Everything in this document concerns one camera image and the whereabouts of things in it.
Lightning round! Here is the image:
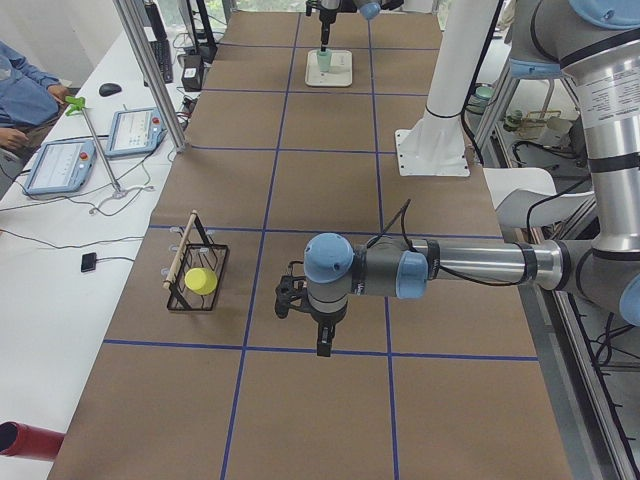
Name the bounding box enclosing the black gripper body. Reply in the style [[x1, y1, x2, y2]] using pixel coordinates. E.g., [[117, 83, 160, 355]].
[[319, 0, 336, 30], [311, 309, 345, 340]]

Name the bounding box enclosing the pale green cup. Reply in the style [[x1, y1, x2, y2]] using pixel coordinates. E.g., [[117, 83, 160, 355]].
[[316, 49, 332, 74]]

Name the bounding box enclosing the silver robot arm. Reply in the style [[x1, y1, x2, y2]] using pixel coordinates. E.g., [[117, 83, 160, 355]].
[[305, 0, 405, 52], [301, 1, 639, 357]]

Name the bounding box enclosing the cream rabbit tray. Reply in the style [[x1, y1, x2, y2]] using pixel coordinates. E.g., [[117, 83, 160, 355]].
[[305, 49, 353, 88]]

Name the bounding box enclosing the yellow cup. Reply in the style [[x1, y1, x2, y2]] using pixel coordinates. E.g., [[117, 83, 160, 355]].
[[184, 267, 218, 296]]

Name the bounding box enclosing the black box with label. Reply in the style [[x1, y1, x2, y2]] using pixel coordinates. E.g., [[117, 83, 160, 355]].
[[181, 54, 204, 92]]

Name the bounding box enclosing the black keyboard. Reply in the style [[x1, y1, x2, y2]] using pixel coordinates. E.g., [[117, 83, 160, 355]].
[[149, 39, 174, 83]]

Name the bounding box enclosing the far teach pendant tablet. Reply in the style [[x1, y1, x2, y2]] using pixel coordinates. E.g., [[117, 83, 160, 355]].
[[105, 108, 166, 158]]

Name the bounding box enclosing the teach pendant tablet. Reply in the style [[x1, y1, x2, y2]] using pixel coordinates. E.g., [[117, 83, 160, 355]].
[[24, 140, 96, 197], [105, 108, 166, 158]]

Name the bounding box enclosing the black computer mouse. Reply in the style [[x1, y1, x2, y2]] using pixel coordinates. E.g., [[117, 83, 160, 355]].
[[98, 82, 122, 97]]

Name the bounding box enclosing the white plastic chair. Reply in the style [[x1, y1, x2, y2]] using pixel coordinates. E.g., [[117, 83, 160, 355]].
[[483, 167, 594, 228]]

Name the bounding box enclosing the small black square device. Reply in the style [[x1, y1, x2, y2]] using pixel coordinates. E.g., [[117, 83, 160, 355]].
[[80, 252, 98, 273]]

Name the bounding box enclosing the metal rod stand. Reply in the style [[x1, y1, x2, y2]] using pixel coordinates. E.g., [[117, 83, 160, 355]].
[[65, 96, 155, 216]]

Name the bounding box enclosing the near teach pendant tablet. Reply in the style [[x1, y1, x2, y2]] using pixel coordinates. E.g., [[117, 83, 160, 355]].
[[24, 140, 96, 197]]

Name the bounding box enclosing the person in blue shirt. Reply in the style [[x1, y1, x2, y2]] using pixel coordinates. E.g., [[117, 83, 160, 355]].
[[1, 42, 70, 159]]

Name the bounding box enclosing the red cylinder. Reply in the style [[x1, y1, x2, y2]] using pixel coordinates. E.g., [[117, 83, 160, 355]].
[[1, 421, 65, 461]]

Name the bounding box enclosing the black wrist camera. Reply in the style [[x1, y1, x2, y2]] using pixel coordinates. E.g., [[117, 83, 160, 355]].
[[274, 260, 309, 319], [305, 0, 320, 16]]

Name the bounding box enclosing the black camera cable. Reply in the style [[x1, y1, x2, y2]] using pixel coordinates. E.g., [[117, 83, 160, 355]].
[[367, 198, 601, 287]]

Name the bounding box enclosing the black wire cup rack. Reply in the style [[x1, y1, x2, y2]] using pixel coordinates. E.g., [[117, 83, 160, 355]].
[[162, 210, 230, 313]]

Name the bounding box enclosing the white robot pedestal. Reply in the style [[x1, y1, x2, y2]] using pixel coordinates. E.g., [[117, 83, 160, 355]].
[[395, 0, 501, 177]]

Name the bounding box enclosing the aluminium frame post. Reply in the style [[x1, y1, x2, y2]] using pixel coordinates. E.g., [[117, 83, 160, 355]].
[[113, 0, 186, 153]]

